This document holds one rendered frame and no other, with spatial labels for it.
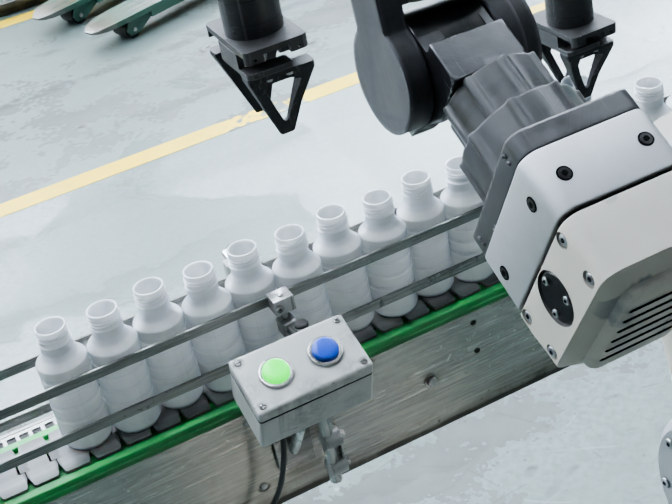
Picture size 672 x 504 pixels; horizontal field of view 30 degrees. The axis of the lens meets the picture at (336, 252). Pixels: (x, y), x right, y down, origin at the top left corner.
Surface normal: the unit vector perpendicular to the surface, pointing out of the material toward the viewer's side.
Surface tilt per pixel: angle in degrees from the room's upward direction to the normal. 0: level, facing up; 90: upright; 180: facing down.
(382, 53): 89
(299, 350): 20
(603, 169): 30
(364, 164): 0
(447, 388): 90
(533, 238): 90
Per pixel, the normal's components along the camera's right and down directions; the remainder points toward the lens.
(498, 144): -0.63, -0.04
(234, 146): -0.17, -0.83
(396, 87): -0.88, 0.36
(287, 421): 0.47, 0.69
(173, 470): 0.44, 0.43
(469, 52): 0.09, -0.51
